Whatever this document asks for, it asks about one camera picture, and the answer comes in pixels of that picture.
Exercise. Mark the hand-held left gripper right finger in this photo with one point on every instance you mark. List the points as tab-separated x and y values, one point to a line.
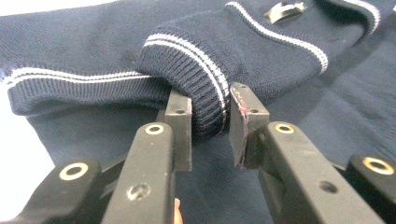
299	174

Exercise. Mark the dark knitted vest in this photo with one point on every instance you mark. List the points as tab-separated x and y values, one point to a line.
280	77

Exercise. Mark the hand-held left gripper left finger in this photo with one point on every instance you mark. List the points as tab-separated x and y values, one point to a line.
146	174

